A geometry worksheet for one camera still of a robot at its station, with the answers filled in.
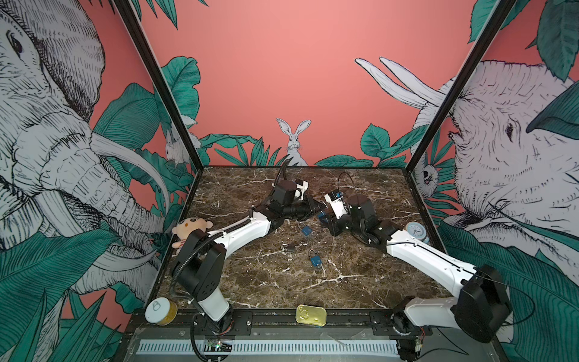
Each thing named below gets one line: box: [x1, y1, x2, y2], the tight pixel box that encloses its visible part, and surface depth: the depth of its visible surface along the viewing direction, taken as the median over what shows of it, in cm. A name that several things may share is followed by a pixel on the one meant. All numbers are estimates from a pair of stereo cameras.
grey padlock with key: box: [280, 242, 295, 252], surface depth 94 cm
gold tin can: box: [295, 303, 328, 328], surface depth 74 cm
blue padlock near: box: [308, 248, 323, 268], surface depth 90 cm
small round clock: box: [405, 220, 430, 245], surface depth 95 cm
